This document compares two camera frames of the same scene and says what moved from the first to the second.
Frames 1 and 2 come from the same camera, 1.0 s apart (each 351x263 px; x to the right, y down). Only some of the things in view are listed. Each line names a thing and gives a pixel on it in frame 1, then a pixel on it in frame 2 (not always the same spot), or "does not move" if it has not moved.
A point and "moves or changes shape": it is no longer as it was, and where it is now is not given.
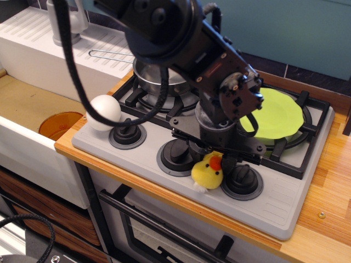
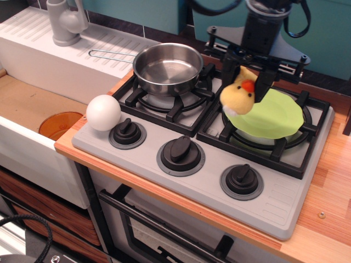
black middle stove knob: x=175 y=158 does not move
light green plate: x=281 y=116 does not move
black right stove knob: x=244 y=183 does not move
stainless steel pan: x=148 y=75 does not move
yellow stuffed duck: x=207 y=173 moves or changes shape
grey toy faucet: x=78 y=19 does not move
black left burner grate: x=162 y=108 does not move
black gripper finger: x=197 y=152 -> x=231 y=67
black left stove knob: x=128 y=137 does not move
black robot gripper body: x=233 y=141 -> x=262 y=38
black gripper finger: x=228 y=164 -> x=264 y=83
